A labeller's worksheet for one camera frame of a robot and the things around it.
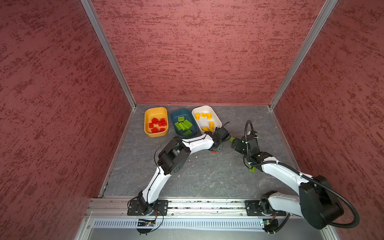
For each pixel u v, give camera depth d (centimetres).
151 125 108
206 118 113
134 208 72
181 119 110
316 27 78
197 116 112
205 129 103
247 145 67
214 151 94
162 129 103
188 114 111
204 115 114
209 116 113
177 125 105
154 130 103
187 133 103
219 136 77
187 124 104
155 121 109
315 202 41
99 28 78
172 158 55
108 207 76
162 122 107
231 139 94
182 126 103
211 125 106
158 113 111
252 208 74
